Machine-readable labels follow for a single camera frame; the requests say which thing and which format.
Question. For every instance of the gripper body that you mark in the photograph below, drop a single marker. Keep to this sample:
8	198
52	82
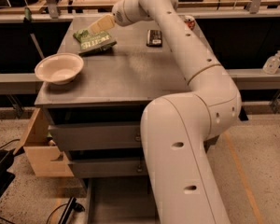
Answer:
119	16

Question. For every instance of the green jalapeno chip bag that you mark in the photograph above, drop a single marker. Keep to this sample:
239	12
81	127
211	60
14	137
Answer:
93	43

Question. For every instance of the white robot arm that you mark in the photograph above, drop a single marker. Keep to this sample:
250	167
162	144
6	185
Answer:
174	127

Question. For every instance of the grey drawer cabinet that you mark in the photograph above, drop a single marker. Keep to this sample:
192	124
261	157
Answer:
115	87

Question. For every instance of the grey top drawer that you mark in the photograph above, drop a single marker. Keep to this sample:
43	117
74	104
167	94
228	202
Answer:
89	136

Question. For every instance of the grey middle drawer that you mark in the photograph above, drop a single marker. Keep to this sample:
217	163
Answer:
93	168

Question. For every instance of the grey open bottom drawer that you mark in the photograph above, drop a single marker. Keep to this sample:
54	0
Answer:
121	200

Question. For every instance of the black snack bar packet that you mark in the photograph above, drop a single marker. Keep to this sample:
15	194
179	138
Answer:
154	38

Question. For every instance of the white paper bowl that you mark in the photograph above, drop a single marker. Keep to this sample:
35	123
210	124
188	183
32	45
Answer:
60	68

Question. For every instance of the orange soda can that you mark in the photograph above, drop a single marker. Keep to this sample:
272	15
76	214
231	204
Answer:
190	22

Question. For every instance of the wooden box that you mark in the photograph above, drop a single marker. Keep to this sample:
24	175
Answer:
43	155

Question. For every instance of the clear sanitizer bottle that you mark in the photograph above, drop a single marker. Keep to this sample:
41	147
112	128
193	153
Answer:
272	64

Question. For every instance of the black power strip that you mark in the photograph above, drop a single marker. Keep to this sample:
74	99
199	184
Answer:
71	206

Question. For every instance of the black equipment case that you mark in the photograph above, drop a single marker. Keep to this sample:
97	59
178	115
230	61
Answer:
0	174

